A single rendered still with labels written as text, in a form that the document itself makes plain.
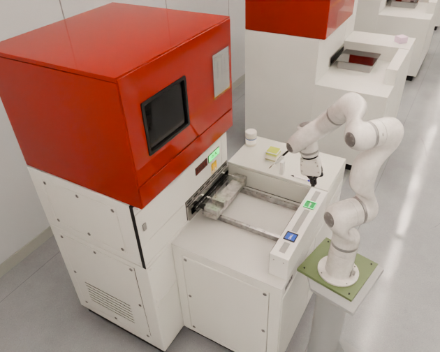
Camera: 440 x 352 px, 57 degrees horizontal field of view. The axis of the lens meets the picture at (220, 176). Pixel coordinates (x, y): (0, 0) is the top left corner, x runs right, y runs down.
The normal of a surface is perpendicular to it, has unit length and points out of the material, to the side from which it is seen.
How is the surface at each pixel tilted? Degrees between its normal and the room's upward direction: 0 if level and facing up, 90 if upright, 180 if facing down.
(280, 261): 90
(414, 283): 0
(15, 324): 0
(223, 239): 0
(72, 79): 90
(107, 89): 90
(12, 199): 90
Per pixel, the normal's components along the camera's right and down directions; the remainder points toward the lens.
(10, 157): 0.86, 0.27
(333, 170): -0.04, -0.80
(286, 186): -0.50, 0.53
